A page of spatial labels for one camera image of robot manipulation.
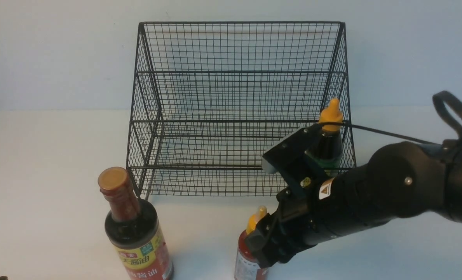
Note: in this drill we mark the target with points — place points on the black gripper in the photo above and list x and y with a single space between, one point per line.
326 209

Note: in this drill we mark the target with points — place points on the dark sauce bottle yellow cap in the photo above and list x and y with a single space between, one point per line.
327 151

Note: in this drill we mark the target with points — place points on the red chili sauce bottle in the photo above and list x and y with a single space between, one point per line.
246 266

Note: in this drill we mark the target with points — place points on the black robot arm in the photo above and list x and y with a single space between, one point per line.
401 180

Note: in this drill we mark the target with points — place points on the large soy sauce bottle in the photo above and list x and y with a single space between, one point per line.
132 226

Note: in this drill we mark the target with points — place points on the black wire mesh shelf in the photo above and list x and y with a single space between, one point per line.
210 97

